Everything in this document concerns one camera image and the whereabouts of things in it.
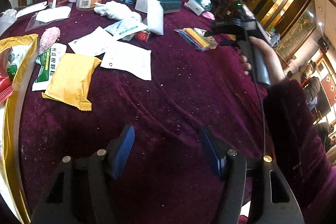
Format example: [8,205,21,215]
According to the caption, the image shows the white patterned tissue pack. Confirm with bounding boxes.
[194,28,218,50]

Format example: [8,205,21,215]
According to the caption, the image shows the gold tray box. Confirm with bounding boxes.
[1,34,39,223]

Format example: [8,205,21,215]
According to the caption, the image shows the coloured cloths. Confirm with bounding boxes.
[174,28,211,52]

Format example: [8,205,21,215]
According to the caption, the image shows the grey red small box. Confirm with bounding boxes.
[135,30,151,43]

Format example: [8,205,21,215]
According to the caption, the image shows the white gloves packet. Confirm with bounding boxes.
[101,42,151,81]

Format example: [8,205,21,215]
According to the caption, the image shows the blue print white packet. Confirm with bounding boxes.
[104,18,147,40]

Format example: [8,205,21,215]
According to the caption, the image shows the white cloth towel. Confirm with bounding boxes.
[94,1,142,22]

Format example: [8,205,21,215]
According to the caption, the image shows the yellow padded envelope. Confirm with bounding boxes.
[42,53,101,111]

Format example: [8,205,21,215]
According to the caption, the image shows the green white wipes pack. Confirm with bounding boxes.
[32,43,67,92]

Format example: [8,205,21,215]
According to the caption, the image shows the pink fluffy scrunchie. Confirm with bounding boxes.
[38,27,60,55]

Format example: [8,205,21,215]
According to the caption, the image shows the red foil pouch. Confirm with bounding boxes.
[0,75,13,103]

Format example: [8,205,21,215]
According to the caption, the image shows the green white sachet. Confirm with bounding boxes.
[7,45,30,81]

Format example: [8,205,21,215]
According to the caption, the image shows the person right forearm sleeve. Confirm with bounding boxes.
[263,79,335,223]

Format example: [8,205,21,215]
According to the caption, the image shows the person right hand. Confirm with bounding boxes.
[238,36,286,85]

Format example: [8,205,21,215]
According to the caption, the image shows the pink fluffy item far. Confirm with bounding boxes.
[202,11,215,20]

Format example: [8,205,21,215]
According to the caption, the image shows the open teal tissue pack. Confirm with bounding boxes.
[185,0,212,16]

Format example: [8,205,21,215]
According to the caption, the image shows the long teal tissue pack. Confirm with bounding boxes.
[135,0,184,14]

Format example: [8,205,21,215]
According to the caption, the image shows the purple velvet tablecloth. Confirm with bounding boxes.
[18,9,274,223]

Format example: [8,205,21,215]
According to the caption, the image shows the white face mask bag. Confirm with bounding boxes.
[26,6,72,32]

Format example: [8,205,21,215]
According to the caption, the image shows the clear plastic bag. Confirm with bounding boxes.
[0,9,17,35]

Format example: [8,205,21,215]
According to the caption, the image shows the white flat packet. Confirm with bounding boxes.
[16,1,49,18]

